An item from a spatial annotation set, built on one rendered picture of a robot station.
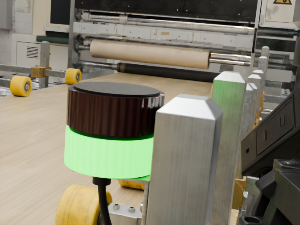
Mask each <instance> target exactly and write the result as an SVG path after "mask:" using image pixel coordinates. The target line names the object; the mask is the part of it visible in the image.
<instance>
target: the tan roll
mask: <svg viewBox="0 0 300 225"><path fill-rule="evenodd" d="M79 50H89V51H90V54H91V56H92V57H93V58H105V59H114V60H122V61H131V62H140V63H152V64H161V65H169V66H178V67H190V68H199V69H209V65H210V63H219V64H228V65H237V66H246V67H249V66H250V61H245V60H235V59H226V58H213V57H210V50H203V49H193V48H183V47H173V46H160V45H150V44H140V43H131V42H117V41H107V40H97V39H93V40H92V42H91V45H81V44H79Z"/></svg>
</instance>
